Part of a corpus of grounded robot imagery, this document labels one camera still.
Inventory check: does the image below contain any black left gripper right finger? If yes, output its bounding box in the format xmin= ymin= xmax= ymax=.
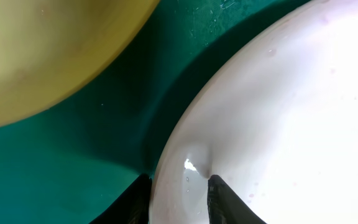
xmin=207 ymin=175 xmax=266 ymax=224

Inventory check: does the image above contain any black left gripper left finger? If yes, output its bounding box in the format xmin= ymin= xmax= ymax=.
xmin=89 ymin=174 xmax=152 ymax=224

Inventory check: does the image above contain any yellow plate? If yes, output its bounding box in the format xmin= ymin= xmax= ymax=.
xmin=0 ymin=0 xmax=158 ymax=126

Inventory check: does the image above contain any pink plate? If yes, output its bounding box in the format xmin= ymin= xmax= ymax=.
xmin=150 ymin=0 xmax=358 ymax=223

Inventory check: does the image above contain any teal plastic tray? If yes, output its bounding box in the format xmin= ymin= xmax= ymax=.
xmin=0 ymin=0 xmax=305 ymax=223

